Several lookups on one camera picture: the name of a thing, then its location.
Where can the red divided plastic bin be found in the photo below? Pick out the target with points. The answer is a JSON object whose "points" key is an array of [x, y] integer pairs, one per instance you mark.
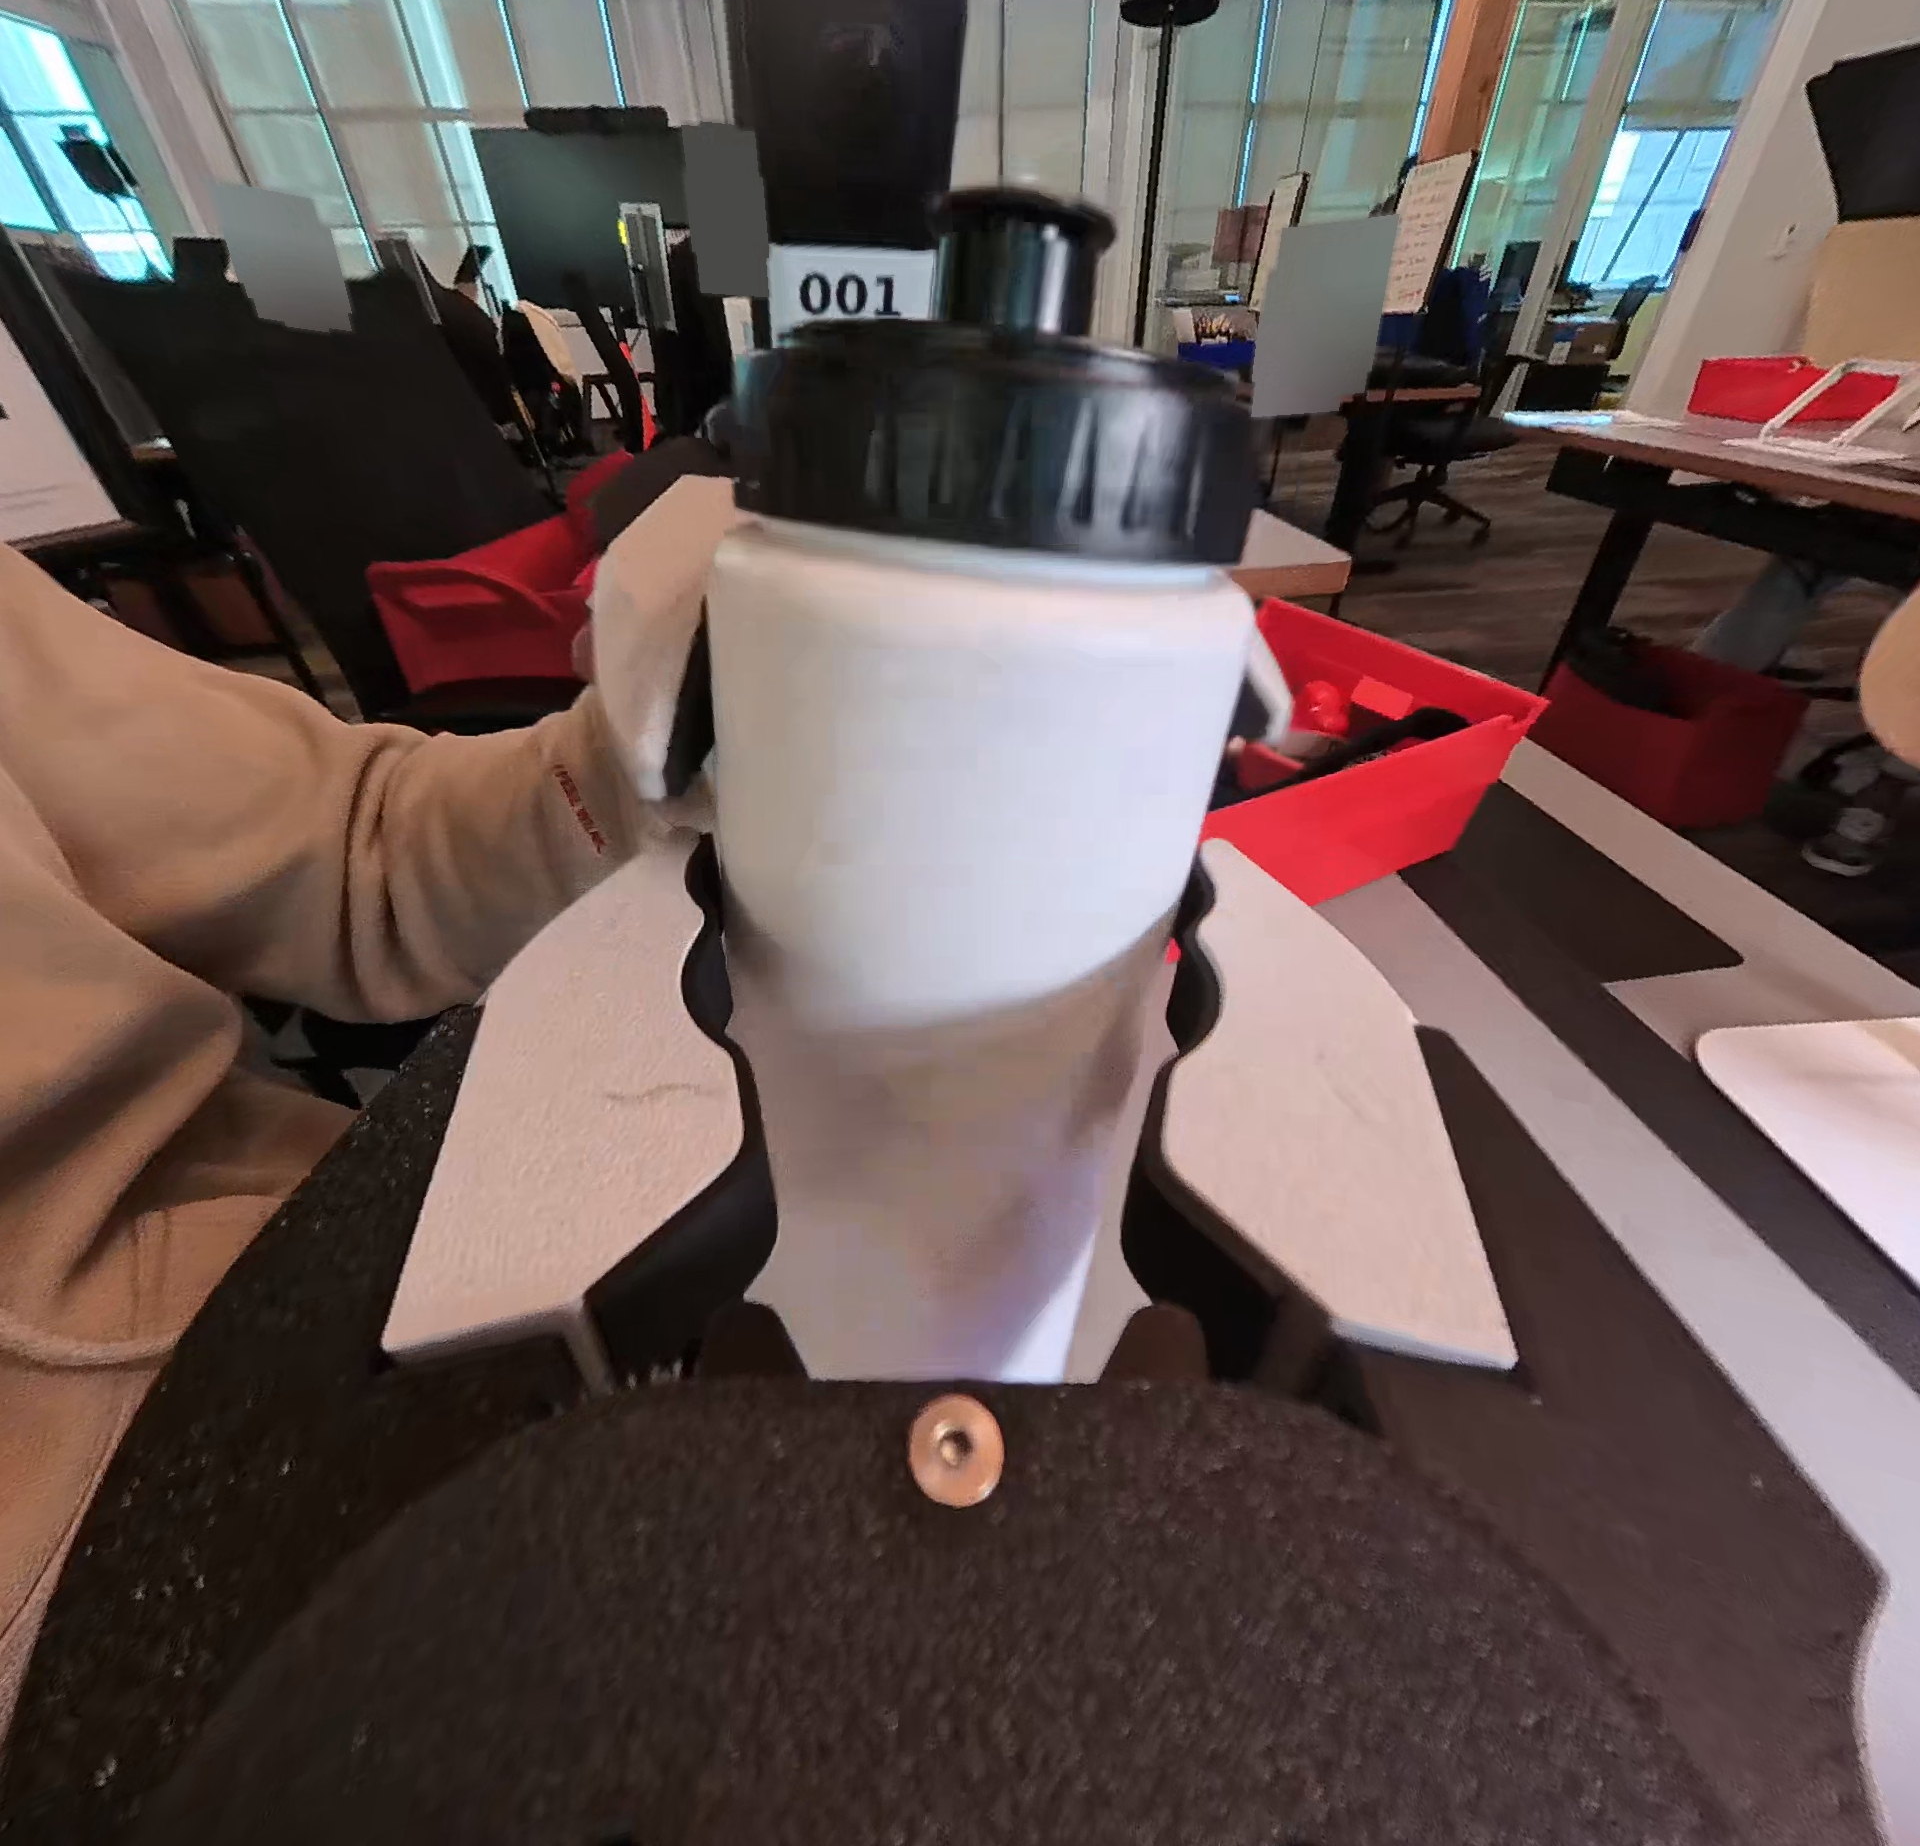
{"points": [[1380, 811]]}

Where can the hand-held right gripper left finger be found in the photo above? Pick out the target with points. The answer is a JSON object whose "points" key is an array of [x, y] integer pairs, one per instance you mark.
{"points": [[570, 1111]]}

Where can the small red bin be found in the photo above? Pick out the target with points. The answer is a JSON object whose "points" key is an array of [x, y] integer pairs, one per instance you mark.
{"points": [[1756, 388]]}

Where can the small wooden board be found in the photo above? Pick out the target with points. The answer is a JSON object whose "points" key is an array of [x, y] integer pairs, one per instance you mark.
{"points": [[1867, 294]]}

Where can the wooden top desk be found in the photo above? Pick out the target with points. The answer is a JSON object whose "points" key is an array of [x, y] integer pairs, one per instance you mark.
{"points": [[1710, 459], [1411, 400]]}

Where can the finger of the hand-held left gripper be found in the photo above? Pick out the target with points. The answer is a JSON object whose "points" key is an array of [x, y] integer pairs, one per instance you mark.
{"points": [[652, 632], [1265, 699]]}

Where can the framed marker poster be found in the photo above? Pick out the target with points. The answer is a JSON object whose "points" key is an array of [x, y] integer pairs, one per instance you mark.
{"points": [[46, 450]]}

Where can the black rectangular panel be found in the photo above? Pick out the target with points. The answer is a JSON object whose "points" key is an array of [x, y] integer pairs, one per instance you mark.
{"points": [[1867, 136]]}

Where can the white water bottle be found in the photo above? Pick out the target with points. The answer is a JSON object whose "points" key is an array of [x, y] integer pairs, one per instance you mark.
{"points": [[975, 766]]}

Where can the black floor lamp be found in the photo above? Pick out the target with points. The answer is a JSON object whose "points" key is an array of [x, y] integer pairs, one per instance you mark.
{"points": [[1161, 151]]}

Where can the large black monitor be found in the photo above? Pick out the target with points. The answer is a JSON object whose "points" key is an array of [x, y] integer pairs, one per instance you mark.
{"points": [[577, 211]]}

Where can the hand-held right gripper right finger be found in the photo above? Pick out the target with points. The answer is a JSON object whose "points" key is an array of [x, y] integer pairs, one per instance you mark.
{"points": [[1321, 1141]]}

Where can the black office chair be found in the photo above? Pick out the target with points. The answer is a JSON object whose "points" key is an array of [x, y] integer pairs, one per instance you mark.
{"points": [[1440, 420]]}

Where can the person's left forearm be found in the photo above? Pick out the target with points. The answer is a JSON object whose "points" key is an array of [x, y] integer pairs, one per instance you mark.
{"points": [[376, 856]]}

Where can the whiteboard on stand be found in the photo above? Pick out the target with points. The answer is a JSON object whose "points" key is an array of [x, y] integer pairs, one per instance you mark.
{"points": [[1428, 235], [1278, 235]]}

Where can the small white board stand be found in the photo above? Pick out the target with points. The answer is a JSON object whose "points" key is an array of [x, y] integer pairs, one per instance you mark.
{"points": [[1846, 406]]}

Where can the black high-back chair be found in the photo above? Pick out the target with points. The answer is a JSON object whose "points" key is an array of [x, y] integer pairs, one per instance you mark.
{"points": [[330, 465]]}

